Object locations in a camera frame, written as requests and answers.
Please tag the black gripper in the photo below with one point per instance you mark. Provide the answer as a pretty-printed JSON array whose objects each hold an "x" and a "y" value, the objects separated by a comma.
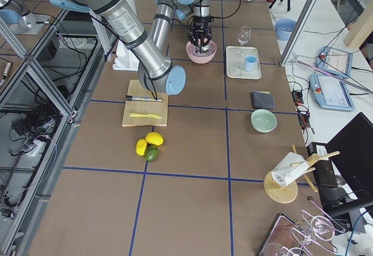
[
  {"x": 154, "y": 95},
  {"x": 200, "y": 23}
]

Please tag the silver metal ice scoop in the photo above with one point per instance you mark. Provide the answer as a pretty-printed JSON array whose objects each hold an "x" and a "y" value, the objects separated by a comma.
[{"x": 204, "y": 46}]

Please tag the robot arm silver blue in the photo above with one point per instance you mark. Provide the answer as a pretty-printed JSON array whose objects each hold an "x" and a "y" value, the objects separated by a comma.
[
  {"x": 157, "y": 74},
  {"x": 182, "y": 9}
]

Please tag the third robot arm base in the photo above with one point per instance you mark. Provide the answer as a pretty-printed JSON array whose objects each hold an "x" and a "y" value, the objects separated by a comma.
[{"x": 18, "y": 16}]

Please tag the blue plastic cup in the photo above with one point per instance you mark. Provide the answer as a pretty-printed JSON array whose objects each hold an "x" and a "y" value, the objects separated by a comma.
[{"x": 250, "y": 63}]

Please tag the wooden cup stand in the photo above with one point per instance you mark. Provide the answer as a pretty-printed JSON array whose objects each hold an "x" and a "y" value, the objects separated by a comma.
[{"x": 287, "y": 194}]

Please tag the yellow plastic knife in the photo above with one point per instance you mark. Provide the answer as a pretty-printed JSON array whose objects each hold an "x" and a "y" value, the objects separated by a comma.
[{"x": 149, "y": 115}]

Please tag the pink bowl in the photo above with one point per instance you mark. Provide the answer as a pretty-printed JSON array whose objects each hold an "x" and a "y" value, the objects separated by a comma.
[{"x": 199, "y": 60}]

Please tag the wooden cutting board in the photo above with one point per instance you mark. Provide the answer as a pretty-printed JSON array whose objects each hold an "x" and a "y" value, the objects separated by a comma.
[{"x": 149, "y": 106}]

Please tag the cream bear tray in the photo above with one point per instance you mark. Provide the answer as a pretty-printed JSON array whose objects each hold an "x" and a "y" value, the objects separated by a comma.
[{"x": 235, "y": 63}]

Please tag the yellow lemon upper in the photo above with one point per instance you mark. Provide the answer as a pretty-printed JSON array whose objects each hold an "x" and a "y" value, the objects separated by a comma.
[{"x": 154, "y": 138}]

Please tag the yellow lemon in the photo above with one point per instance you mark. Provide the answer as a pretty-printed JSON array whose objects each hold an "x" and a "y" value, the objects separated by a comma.
[
  {"x": 154, "y": 138},
  {"x": 141, "y": 147}
]

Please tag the clear wine glass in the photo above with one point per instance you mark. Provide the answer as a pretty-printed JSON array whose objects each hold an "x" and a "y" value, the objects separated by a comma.
[{"x": 243, "y": 37}]

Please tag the yellow lemon lower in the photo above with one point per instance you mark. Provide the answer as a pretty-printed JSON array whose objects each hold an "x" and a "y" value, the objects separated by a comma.
[{"x": 141, "y": 147}]

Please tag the green lime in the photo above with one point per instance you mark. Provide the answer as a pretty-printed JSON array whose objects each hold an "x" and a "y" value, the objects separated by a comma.
[{"x": 151, "y": 153}]

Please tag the blue bowl on desk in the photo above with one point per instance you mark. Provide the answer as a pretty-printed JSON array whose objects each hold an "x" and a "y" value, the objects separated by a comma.
[{"x": 284, "y": 28}]

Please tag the grey folded cloth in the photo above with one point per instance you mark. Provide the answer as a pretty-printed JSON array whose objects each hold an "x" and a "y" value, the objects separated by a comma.
[{"x": 262, "y": 100}]

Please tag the green ceramic bowl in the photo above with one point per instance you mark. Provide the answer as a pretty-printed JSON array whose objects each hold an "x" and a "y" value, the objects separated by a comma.
[{"x": 263, "y": 120}]

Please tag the teach pendant far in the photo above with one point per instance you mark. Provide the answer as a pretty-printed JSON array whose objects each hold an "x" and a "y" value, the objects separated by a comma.
[{"x": 335, "y": 61}]

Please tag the teach pendant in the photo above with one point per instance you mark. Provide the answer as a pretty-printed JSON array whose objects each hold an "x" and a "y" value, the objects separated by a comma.
[
  {"x": 330, "y": 93},
  {"x": 335, "y": 61}
]

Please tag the teach pendant near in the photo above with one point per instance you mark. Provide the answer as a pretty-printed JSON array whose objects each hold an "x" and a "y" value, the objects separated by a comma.
[{"x": 330, "y": 93}]

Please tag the white carton on stand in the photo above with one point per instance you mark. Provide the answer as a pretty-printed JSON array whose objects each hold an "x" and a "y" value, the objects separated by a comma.
[{"x": 291, "y": 167}]

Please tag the black monitor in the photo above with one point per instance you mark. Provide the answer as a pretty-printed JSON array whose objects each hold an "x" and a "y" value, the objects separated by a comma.
[{"x": 354, "y": 163}]

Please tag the hanging wine glasses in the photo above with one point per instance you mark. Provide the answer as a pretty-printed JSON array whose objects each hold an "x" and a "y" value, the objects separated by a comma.
[{"x": 300, "y": 238}]

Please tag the steel rod handle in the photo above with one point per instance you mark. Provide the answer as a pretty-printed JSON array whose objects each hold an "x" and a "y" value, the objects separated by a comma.
[{"x": 144, "y": 98}]

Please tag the aluminium frame post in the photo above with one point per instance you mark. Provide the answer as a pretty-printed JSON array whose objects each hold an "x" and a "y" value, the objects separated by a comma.
[{"x": 301, "y": 22}]

